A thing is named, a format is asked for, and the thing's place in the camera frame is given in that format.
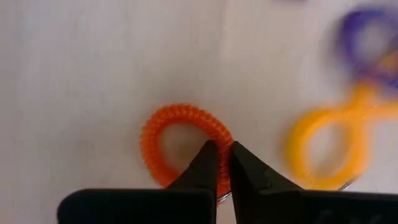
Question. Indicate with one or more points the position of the orange-red coil wristband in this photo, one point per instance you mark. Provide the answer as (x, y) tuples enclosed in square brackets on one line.
[(149, 140)]

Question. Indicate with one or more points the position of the purple coil wristband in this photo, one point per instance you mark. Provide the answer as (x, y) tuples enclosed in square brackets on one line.
[(345, 46)]

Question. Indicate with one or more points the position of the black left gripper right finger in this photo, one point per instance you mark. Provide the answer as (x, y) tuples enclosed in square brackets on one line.
[(280, 205)]

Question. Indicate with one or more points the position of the yellow coil wristband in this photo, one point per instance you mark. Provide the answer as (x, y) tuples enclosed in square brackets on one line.
[(373, 109), (293, 149)]

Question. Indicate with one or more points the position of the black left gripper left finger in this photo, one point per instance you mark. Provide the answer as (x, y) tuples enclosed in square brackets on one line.
[(140, 207)]

